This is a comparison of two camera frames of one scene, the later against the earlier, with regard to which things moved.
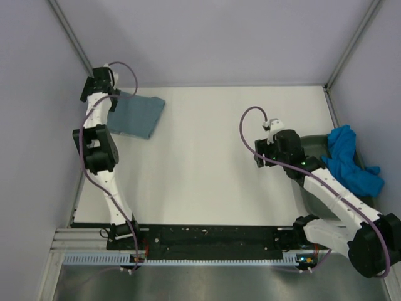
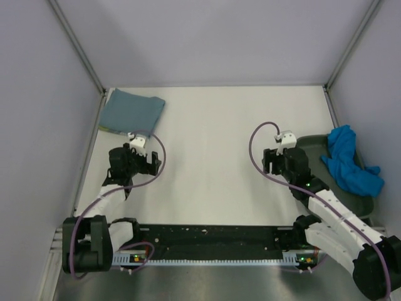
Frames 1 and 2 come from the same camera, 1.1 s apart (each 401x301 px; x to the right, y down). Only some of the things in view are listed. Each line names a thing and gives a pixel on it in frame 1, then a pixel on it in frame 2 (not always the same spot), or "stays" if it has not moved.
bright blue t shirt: x=342 y=164 stays
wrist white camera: x=115 y=76 -> x=138 y=142
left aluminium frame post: x=72 y=36 stays
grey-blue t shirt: x=136 y=116 stays
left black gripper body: x=89 y=84 -> x=137 y=163
